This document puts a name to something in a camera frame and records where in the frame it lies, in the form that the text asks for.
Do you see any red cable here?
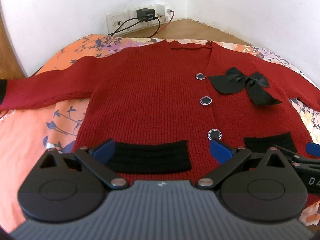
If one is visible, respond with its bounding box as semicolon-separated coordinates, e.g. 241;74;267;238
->
157;10;175;34

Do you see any black cable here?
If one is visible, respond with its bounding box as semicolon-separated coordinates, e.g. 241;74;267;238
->
107;15;161;39

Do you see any white wall socket strip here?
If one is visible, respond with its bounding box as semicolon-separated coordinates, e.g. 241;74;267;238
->
106;4;173;36

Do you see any black power adapter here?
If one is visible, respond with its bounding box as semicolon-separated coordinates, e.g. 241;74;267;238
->
136;8;156;22

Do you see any red knit cardigan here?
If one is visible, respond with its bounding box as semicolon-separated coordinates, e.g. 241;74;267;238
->
1;41;319;181

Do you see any floral orange bed sheet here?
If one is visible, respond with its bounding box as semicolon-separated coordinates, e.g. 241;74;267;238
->
1;35;319;232

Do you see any white USB charger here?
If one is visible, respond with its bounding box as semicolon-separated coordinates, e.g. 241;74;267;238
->
163;4;171;17

